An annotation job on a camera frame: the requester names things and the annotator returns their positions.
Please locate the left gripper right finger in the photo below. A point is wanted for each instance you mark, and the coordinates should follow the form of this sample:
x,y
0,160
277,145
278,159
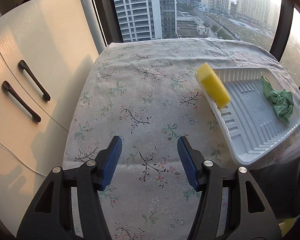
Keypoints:
x,y
249,215

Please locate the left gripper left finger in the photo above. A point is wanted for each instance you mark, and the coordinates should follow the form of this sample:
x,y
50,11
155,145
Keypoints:
x,y
49,216

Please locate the yellow rectangular sponge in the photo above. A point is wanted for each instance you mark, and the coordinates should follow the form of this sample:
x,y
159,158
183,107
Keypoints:
x,y
211,83

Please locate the black cylindrical container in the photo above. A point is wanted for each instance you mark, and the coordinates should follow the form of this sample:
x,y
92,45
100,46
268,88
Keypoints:
x,y
280,183

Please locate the white plastic tray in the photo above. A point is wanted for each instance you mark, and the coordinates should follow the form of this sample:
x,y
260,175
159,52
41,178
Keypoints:
x,y
248,122

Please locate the green crumpled cloth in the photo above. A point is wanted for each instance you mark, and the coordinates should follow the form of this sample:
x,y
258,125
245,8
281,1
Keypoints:
x,y
281,101

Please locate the floral tablecloth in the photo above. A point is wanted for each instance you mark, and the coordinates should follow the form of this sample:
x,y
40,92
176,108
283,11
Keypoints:
x,y
146,94

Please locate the cream cabinet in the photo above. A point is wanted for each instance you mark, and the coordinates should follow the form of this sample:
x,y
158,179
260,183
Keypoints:
x,y
53,38

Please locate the black cabinet handle lower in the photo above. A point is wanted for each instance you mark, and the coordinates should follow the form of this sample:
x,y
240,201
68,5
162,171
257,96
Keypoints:
x,y
7,87

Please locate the black cabinet handle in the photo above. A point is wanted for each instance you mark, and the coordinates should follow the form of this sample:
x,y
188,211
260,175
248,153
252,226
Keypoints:
x,y
7,87
22,65

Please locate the black cabinet handle upper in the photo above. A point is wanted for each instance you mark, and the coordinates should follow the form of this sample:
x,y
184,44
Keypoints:
x,y
22,65

